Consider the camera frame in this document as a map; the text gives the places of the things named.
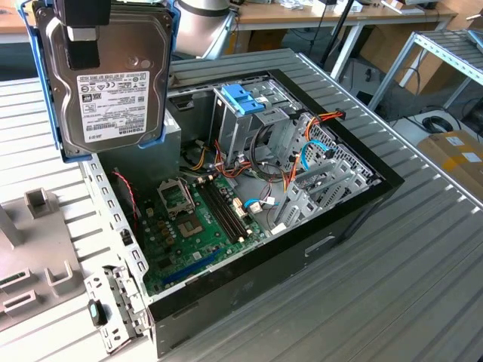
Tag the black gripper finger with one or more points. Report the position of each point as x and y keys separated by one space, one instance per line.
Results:
x=85 y=51

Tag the hard disk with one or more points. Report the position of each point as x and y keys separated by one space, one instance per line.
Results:
x=113 y=94

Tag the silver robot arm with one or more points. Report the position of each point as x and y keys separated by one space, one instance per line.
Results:
x=203 y=30

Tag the grey metal disk bay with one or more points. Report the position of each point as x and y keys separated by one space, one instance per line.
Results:
x=298 y=196

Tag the long wooden desk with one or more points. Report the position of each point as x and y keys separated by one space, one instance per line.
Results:
x=11 y=24

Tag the grey power supply unit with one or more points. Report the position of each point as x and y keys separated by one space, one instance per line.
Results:
x=151 y=166

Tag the blue plastic drive latch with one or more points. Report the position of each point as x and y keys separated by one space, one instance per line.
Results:
x=241 y=100

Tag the grey metal drive cage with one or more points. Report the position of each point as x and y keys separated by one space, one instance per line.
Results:
x=234 y=132

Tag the small cardboard box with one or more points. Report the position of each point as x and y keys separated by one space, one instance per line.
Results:
x=264 y=39

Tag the grey parts rack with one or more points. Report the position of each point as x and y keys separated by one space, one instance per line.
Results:
x=37 y=241

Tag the wooden desk white legs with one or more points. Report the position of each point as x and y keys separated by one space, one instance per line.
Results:
x=287 y=17

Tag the CPU socket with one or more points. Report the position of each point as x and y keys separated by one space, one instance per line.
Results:
x=190 y=227

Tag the black RAM slot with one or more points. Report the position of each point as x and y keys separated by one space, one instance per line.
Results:
x=226 y=211
x=216 y=211
x=231 y=211
x=221 y=211

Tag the cream board power connector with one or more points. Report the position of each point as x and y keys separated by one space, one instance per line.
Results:
x=239 y=208

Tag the green motherboard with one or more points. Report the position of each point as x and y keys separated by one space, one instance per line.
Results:
x=196 y=249

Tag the green RAM stick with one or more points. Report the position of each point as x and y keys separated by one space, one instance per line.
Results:
x=15 y=278

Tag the blue expansion slot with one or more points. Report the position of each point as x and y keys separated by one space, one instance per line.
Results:
x=192 y=266

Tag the black tripod stand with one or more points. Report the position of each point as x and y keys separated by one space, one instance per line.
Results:
x=341 y=26

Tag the black latch teal button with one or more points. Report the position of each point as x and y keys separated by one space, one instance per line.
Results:
x=96 y=313

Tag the black open PC case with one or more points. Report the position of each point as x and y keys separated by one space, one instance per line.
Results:
x=264 y=271

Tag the cardboard box yellow tape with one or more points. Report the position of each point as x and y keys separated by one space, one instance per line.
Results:
x=453 y=158

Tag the grey slot retention bracket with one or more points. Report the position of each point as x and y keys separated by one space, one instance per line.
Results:
x=124 y=301

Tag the grey metal shelf frame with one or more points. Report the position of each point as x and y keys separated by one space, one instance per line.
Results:
x=449 y=49

